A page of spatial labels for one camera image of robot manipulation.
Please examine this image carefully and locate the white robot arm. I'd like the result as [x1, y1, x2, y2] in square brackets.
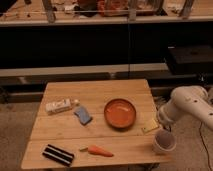
[142, 85, 213, 132]

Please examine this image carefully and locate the black cable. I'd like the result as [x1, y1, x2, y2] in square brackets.
[198, 122, 213, 164]

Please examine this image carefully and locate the black box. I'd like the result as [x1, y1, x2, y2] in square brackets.
[165, 45, 213, 75]

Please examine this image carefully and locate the wooden shelf with clutter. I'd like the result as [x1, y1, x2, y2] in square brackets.
[0, 0, 213, 27]

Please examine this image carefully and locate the white ceramic cup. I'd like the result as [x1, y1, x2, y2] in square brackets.
[153, 129, 176, 155]

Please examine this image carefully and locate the orange toy carrot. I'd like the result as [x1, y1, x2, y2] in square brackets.
[80, 145, 114, 157]

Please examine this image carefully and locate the blue sponge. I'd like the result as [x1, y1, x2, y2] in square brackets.
[74, 106, 92, 125]

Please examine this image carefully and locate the white tube box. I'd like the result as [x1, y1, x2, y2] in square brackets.
[45, 98, 80, 114]

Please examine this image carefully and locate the wooden table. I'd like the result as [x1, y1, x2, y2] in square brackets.
[21, 79, 171, 169]

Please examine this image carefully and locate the orange ceramic bowl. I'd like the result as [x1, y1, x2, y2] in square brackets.
[104, 99, 136, 129]

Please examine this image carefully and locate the black white striped block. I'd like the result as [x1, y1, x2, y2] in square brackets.
[42, 144, 75, 167]

